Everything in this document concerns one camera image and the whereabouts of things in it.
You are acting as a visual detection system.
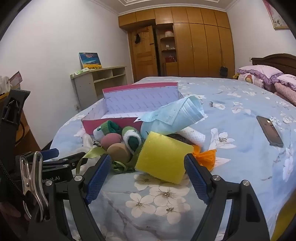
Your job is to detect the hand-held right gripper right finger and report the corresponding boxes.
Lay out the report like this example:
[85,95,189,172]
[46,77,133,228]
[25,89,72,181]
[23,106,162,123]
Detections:
[184,153,271,241]

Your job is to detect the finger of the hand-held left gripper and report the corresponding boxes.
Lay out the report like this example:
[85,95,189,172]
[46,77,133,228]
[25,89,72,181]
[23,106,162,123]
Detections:
[35,148,60,161]
[43,152,86,168]

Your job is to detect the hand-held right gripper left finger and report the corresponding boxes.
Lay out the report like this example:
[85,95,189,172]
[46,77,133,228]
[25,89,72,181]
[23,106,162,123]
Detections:
[28,153,112,241]

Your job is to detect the green ribbon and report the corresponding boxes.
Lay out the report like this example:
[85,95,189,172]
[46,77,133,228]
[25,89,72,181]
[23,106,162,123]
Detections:
[76,146,141,174]

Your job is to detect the clear plastic bag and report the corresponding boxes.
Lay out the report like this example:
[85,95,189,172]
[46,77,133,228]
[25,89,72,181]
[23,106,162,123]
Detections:
[81,133,102,149]

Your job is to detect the orange mesh cloth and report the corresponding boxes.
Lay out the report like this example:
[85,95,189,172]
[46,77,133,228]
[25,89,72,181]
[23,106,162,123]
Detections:
[193,145,216,171]

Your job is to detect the tan round puff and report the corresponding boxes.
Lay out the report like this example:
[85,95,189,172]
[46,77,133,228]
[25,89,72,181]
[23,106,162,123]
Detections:
[107,143,132,164]

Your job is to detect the pink round puff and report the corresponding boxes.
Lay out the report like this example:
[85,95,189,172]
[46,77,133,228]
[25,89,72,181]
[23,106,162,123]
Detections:
[100,133,122,151]

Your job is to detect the yellow sponge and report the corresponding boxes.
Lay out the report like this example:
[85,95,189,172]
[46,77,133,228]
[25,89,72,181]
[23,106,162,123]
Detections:
[135,131,195,184]

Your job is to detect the green white sock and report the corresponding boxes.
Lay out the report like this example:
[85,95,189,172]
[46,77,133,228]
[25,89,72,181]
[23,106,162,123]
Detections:
[93,120,123,139]
[121,126,142,154]

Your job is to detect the white waffle cloth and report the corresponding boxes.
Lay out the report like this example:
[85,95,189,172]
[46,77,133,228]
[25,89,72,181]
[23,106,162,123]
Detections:
[177,126,206,146]

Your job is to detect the dark speckled knit cloth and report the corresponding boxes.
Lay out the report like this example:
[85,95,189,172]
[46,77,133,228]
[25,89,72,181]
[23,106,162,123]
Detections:
[166,133,192,145]

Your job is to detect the blue face mask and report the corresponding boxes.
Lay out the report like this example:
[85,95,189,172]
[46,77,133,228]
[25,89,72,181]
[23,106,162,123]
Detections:
[134,95,207,135]

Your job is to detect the pink cardboard box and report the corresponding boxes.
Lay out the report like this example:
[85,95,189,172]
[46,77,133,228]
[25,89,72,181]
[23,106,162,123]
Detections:
[81,82,184,135]

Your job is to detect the metal spring clip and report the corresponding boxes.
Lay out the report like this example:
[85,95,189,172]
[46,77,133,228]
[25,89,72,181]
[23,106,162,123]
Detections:
[20,151,49,223]

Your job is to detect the brown wooden desk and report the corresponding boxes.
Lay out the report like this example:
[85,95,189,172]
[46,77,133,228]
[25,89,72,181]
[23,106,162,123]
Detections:
[0,93,42,151]

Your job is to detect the blue floral bed sheet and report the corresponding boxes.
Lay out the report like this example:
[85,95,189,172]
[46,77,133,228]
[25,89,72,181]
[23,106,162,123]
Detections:
[50,76,296,241]

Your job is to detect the grey shelf unit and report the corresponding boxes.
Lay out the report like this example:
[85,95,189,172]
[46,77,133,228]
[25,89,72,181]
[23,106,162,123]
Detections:
[70,66,128,112]

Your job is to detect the pink paper box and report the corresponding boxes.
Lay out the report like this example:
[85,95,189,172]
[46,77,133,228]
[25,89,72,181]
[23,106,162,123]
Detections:
[9,71,23,90]

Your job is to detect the grey smartphone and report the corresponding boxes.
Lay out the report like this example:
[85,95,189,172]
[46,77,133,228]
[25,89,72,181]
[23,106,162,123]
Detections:
[256,116,284,148]

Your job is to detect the yellow fabric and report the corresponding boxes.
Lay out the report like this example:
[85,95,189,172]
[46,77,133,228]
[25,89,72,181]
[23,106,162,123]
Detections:
[270,202,296,241]

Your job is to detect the blue yellow painting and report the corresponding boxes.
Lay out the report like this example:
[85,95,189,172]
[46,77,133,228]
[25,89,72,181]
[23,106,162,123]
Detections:
[79,52,103,69]

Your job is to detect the wooden door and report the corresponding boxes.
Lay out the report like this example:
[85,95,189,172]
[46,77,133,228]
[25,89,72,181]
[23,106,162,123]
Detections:
[128,25,159,82]

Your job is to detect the pink frilled pillow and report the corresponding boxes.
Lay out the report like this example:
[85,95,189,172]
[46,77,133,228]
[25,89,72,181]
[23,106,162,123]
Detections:
[238,65,284,88]

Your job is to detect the pink folded blanket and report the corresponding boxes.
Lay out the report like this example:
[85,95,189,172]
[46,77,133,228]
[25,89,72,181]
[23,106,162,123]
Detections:
[274,82,296,106]

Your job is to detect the wooden wardrobe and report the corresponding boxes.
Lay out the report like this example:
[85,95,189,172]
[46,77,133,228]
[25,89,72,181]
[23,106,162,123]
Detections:
[118,6,236,78]

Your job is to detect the purple frilled pillow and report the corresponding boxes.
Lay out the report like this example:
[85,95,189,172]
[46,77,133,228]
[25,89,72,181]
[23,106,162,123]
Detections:
[275,74,296,92]

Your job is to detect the dark wooden headboard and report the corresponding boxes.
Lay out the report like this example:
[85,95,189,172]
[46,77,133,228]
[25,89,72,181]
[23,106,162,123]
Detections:
[251,53,296,76]

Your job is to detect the black braided cable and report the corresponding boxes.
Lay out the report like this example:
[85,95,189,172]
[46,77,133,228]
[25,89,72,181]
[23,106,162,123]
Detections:
[0,160,23,202]

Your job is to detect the framed wall picture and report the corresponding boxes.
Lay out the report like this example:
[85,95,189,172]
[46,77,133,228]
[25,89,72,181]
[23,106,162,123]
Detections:
[262,0,289,30]

